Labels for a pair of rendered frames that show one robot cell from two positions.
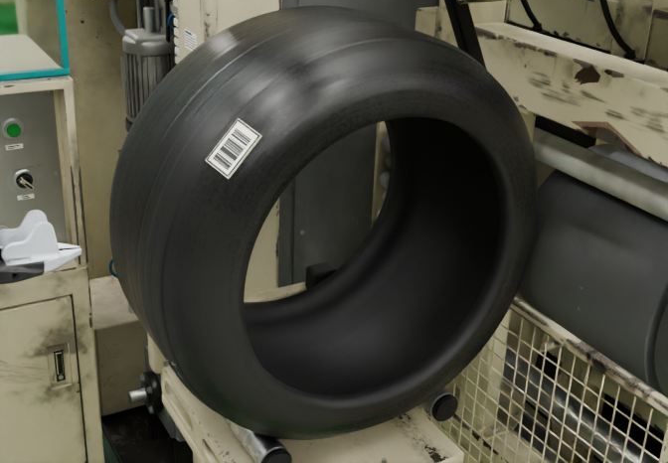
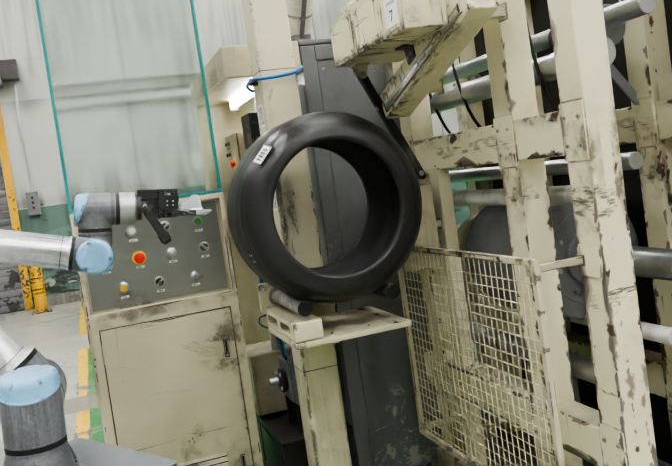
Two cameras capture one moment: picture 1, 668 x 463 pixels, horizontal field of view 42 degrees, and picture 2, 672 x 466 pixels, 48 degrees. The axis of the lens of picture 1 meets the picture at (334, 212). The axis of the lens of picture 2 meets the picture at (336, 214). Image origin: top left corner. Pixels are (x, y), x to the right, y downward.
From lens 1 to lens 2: 1.34 m
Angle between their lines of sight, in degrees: 24
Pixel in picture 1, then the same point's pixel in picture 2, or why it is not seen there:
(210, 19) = not seen: hidden behind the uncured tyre
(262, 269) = (314, 261)
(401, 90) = (329, 128)
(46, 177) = (214, 245)
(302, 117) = (288, 140)
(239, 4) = not seen: hidden behind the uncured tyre
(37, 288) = (212, 301)
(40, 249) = (194, 206)
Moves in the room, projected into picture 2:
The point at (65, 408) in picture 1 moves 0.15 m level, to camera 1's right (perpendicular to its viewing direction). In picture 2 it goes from (231, 374) to (269, 371)
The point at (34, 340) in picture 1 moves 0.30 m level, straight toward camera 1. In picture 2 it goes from (212, 331) to (212, 347)
